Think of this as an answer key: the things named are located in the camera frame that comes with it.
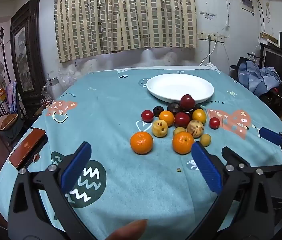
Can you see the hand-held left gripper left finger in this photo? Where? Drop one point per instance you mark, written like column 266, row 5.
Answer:
column 77, row 163

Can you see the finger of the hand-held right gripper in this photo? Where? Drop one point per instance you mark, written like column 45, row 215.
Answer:
column 271, row 136
column 233, row 155

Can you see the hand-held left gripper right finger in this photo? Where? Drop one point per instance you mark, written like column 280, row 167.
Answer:
column 206, row 167

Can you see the yellow longan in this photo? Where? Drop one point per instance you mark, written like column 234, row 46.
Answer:
column 205, row 140
column 179, row 130

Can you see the mandarin orange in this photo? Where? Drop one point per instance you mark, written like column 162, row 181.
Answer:
column 183, row 143
column 141, row 143

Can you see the tan wrinkled passion fruit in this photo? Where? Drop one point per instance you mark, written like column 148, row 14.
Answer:
column 195, row 129

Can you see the small orange kumquat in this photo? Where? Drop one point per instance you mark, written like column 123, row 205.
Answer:
column 199, row 115
column 166, row 118

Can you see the red plum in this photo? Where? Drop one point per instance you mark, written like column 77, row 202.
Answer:
column 182, row 120
column 187, row 101

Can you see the dark purple plum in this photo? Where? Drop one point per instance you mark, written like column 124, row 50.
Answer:
column 198, row 106
column 158, row 110

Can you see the yellow spotted loquat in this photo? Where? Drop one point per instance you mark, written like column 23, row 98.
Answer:
column 159, row 128

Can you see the dark purple passion fruit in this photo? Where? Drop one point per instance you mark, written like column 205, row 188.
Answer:
column 173, row 108

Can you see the small red cherry tomato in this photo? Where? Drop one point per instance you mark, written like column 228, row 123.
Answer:
column 147, row 115

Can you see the white round plate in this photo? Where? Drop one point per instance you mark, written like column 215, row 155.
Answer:
column 176, row 86

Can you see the person's left hand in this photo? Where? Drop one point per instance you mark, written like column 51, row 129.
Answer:
column 131, row 228

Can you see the brown leather case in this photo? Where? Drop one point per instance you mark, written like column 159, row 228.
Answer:
column 27, row 147

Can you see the blue clothes pile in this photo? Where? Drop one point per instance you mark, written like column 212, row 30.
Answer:
column 258, row 77

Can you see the black monitor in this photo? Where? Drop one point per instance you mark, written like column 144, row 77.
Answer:
column 277, row 62

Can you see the black hat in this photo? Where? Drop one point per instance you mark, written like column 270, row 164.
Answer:
column 239, row 63

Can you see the white kettle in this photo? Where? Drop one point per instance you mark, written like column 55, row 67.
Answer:
column 54, row 86

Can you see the chair with brown cushion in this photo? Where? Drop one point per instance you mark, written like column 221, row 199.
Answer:
column 5, row 121

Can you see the clear plastic bag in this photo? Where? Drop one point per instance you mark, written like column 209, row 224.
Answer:
column 67, row 76

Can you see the cardboard box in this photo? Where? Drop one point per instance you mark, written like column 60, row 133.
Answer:
column 268, row 38

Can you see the dark wooden framed picture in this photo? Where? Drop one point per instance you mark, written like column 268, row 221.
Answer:
column 24, row 52

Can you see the checked beige grey curtain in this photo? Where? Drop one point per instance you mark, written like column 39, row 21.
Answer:
column 126, row 17

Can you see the white wall socket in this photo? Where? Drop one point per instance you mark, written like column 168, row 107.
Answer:
column 201, row 35

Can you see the wall electrical panel box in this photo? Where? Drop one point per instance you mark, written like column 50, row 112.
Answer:
column 246, row 2

